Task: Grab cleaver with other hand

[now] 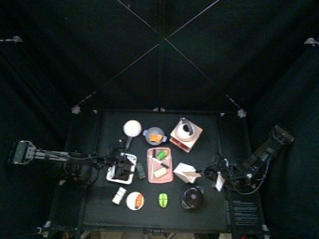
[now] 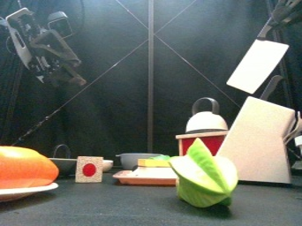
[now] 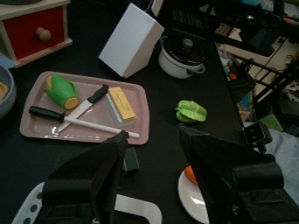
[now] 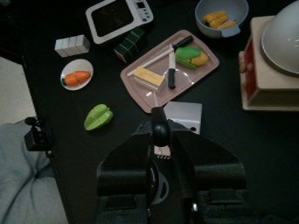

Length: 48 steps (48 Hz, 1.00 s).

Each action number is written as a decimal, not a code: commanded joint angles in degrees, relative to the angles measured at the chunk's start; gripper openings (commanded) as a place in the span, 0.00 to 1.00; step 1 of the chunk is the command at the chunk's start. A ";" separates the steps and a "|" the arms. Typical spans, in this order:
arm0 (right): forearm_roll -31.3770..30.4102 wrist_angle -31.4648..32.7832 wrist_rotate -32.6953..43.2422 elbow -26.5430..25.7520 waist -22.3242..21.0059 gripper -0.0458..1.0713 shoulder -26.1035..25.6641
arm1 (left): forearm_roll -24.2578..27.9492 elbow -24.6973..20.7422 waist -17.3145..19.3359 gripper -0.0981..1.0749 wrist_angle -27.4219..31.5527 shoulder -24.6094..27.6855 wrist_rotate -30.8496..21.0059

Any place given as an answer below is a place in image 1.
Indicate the grey toy cleaver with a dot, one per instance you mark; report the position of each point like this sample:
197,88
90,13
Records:
141,171

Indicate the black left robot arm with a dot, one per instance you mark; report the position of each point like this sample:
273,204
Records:
45,153

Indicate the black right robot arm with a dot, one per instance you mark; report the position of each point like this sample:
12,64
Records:
265,149

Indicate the white and tan carton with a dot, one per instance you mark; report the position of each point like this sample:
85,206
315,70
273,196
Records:
185,171

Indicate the white rectangular tray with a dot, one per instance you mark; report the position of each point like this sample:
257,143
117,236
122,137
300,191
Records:
110,178

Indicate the pale yellow butter block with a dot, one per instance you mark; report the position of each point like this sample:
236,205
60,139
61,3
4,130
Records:
158,173

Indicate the white rectangular block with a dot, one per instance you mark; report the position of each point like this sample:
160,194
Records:
118,195

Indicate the green toy vegetable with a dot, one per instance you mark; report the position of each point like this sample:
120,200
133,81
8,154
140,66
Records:
161,154

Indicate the pink cutting board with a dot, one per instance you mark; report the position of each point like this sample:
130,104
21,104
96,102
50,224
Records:
165,177

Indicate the white plate with orange salmon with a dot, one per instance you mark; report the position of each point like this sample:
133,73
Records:
134,200

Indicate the blue-grey bowl with orange food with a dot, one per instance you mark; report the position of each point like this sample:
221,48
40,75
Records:
154,136

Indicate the pink wooden box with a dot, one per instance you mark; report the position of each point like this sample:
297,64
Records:
194,137

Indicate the green halved toy fruit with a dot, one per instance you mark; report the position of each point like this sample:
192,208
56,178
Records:
162,200

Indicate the white toy kettle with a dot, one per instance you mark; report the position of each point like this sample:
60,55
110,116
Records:
182,131

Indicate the white printed label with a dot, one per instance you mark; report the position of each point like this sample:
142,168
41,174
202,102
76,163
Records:
245,212

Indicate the metal frame clamp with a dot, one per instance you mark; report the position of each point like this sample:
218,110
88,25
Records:
240,112
309,41
14,39
74,109
157,109

